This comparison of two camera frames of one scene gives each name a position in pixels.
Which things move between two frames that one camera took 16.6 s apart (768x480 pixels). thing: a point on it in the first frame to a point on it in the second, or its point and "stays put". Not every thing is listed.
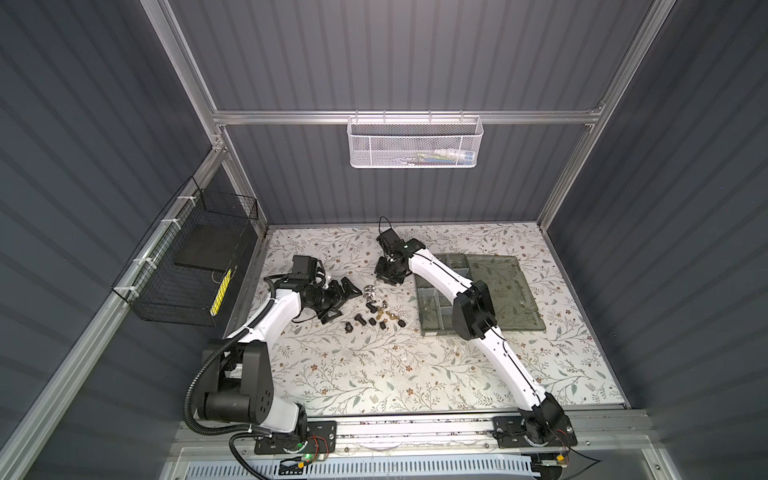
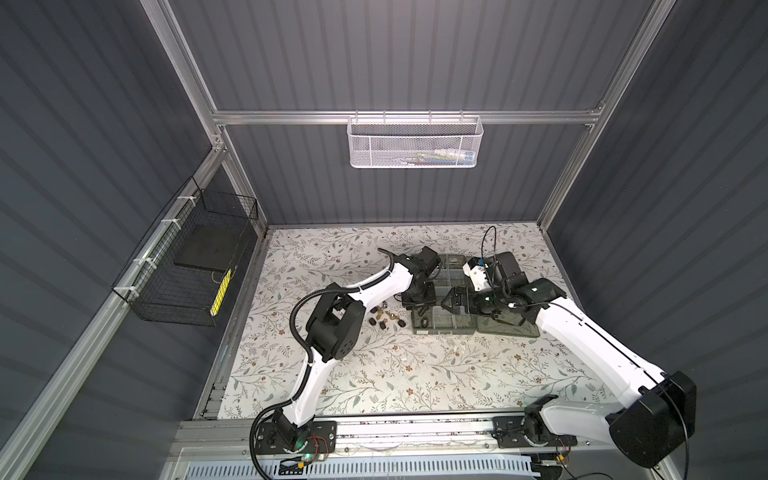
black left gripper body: [324, 299] to [426, 296]
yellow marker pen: [219, 297] stays put
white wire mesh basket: [415, 142] stays put
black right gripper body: [387, 272] to [488, 300]
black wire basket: [180, 273] stays put
